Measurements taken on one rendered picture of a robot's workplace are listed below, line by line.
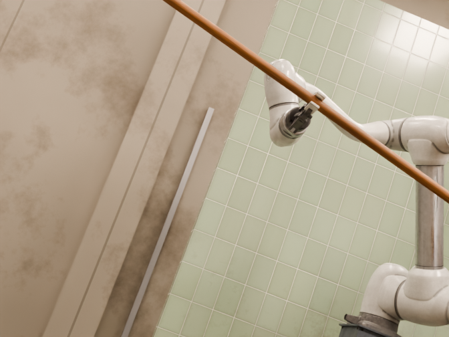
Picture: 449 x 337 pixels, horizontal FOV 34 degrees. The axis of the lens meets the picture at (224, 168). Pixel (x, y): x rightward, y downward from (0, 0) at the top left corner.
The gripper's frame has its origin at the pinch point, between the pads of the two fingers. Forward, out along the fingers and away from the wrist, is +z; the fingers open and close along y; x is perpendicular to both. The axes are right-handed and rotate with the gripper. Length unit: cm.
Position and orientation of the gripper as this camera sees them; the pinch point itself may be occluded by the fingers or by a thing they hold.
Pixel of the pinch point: (315, 102)
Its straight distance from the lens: 212.3
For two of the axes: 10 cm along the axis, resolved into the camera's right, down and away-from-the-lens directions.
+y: -5.5, 8.0, -2.5
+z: 1.7, -1.9, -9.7
